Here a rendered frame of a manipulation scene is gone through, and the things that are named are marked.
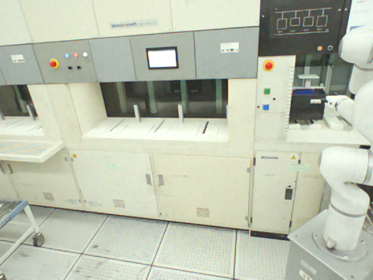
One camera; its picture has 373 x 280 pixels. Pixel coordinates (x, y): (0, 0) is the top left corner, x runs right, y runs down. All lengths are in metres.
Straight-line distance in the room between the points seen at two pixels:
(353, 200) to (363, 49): 0.50
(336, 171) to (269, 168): 0.88
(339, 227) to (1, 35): 2.29
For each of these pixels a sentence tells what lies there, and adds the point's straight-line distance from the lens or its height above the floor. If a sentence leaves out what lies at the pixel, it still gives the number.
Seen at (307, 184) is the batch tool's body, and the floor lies 0.55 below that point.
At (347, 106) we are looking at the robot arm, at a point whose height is 1.22.
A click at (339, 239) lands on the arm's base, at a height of 0.83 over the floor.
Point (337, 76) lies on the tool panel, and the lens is 2.62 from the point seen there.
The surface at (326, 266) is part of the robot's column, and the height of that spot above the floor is 0.75.
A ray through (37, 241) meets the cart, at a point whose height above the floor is 0.08.
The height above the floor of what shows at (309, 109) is 1.02.
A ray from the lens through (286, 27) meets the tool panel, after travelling 1.56.
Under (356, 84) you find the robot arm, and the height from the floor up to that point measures 1.34.
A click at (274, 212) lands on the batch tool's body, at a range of 2.07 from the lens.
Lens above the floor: 1.63
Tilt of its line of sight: 26 degrees down
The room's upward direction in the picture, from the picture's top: 5 degrees counter-clockwise
